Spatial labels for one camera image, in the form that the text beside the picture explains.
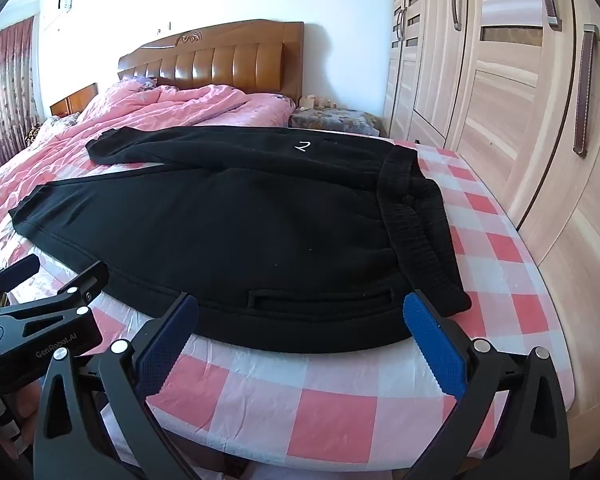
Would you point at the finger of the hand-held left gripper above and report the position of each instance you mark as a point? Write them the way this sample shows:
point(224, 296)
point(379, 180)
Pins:
point(15, 272)
point(87, 280)

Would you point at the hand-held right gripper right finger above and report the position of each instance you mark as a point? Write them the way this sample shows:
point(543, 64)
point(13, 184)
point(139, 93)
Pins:
point(432, 345)

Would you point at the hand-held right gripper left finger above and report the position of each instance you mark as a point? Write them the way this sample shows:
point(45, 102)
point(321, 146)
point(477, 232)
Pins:
point(167, 345)

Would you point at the black pants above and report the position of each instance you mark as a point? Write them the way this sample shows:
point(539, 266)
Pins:
point(230, 220)

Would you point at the pink white checked bed sheet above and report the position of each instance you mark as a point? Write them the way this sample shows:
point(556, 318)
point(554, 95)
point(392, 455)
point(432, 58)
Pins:
point(330, 410)

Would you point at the floral pillow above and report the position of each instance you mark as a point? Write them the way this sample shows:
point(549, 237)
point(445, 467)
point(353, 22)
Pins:
point(55, 127)

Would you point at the floral red curtain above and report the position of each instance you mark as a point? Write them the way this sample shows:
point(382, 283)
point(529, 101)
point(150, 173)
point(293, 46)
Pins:
point(5, 95)

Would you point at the brown wooden nightstand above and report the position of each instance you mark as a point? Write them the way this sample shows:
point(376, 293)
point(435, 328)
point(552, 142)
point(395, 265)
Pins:
point(75, 100)

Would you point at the pink quilt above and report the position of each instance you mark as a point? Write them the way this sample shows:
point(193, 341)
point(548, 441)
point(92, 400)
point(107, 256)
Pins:
point(180, 105)

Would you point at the purple pillow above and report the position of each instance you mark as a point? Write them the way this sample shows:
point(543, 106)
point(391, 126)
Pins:
point(144, 81)

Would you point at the light wooden wardrobe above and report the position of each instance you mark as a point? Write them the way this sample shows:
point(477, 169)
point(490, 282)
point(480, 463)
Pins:
point(505, 110)

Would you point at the nightstand with floral cover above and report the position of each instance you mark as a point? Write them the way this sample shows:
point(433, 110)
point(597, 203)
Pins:
point(330, 120)

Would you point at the wooden bed headboard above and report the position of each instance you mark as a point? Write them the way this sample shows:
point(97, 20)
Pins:
point(210, 55)

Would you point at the white air conditioner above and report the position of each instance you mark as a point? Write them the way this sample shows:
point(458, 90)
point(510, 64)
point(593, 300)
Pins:
point(60, 7)

